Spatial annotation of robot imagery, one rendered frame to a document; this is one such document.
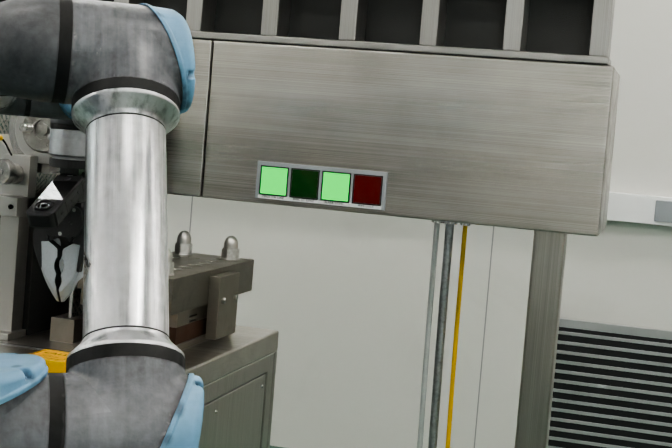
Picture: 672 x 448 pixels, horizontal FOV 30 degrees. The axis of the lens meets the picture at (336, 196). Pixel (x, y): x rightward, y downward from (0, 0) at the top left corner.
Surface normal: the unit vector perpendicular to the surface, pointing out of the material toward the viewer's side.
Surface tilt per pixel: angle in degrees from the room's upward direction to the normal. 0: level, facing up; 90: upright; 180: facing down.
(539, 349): 90
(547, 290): 90
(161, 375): 63
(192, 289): 90
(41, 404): 49
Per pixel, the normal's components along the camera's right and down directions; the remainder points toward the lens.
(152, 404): 0.37, -0.52
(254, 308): -0.26, 0.03
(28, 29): -0.07, -0.20
